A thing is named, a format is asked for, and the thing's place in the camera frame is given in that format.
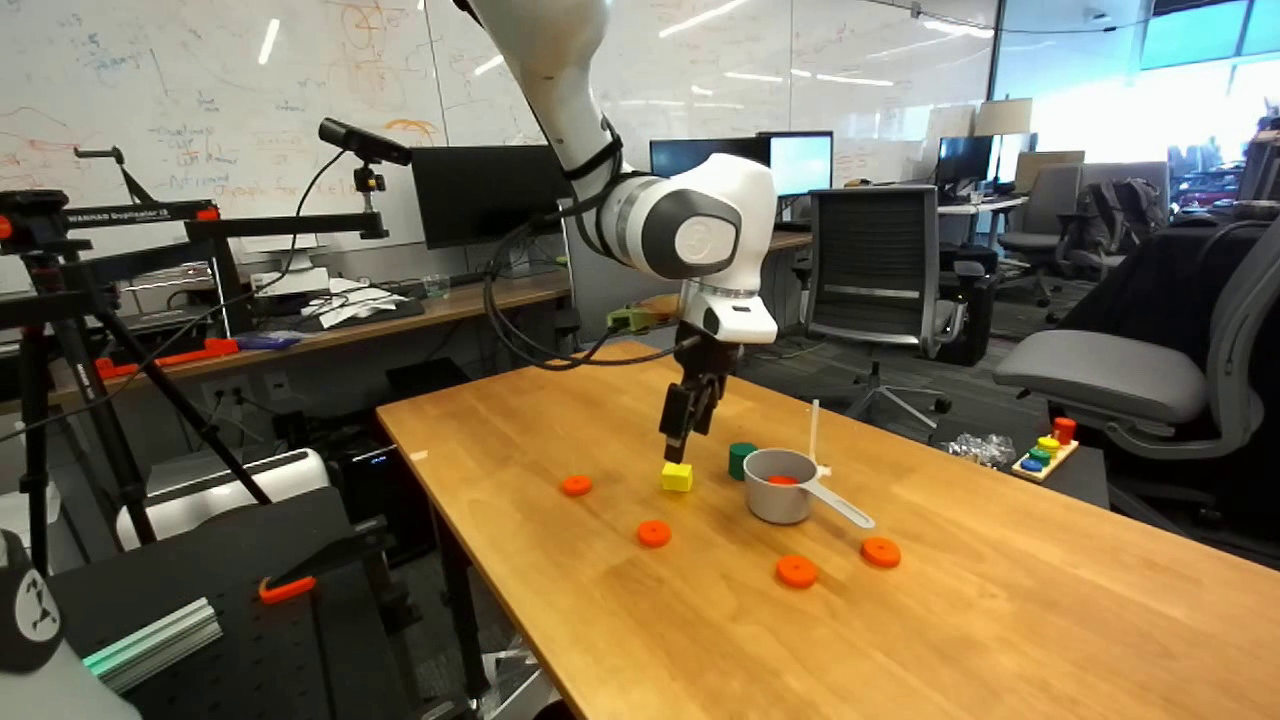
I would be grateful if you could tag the long wooden wall desk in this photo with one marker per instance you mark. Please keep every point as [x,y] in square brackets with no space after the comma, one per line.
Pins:
[440,307]

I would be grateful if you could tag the black equipment case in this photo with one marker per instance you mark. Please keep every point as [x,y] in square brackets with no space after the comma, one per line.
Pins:
[267,665]

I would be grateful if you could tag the lit computer monitor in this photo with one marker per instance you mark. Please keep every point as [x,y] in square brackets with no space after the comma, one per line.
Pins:
[701,153]
[801,161]

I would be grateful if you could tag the silver green tube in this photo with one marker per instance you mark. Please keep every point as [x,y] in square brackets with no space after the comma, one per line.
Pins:
[160,642]

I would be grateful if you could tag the black mesh office chair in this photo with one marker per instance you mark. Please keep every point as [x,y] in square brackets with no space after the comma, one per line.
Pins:
[873,261]

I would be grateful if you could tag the white papers pile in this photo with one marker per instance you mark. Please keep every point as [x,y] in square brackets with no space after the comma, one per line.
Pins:
[346,307]

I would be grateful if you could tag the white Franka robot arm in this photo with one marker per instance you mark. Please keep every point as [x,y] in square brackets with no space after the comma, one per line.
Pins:
[562,80]

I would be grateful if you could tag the black camera on boom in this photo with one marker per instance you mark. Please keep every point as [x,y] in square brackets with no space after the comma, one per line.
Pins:
[361,143]

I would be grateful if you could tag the flat red tool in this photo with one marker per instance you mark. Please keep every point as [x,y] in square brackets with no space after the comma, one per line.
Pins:
[174,359]

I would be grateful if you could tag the black unlit monitor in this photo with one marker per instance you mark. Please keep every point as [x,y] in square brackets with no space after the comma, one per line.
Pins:
[486,193]

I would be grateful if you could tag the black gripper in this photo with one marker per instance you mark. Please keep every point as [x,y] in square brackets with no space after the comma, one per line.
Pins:
[704,361]

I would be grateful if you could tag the yellow cube block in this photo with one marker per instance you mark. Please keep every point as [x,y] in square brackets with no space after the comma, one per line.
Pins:
[676,482]

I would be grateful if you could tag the low black side table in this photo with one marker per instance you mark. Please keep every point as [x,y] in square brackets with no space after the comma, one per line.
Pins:
[1087,484]

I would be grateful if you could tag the crumpled clear plastic bag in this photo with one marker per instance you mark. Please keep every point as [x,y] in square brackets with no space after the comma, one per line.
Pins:
[987,450]

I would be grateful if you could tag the clear plastic peg stand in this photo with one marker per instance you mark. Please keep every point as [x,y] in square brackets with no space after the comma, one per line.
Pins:
[814,432]

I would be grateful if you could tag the black cap with logo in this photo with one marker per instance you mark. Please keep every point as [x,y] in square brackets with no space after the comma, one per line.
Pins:
[24,613]

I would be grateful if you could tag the colourful stacking toy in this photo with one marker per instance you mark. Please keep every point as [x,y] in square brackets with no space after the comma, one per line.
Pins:
[1045,456]

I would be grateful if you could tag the white cylinder roll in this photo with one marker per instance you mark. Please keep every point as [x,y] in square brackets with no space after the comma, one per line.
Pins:
[227,498]

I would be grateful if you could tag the green cylinder block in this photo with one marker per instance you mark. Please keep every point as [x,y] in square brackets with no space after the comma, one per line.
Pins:
[741,462]

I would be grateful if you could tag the orange disc with hole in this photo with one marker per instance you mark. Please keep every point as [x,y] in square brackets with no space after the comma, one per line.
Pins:
[654,533]
[797,572]
[882,553]
[577,484]

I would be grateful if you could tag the gray background office chair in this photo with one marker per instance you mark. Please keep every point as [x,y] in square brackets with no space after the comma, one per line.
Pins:
[1045,200]

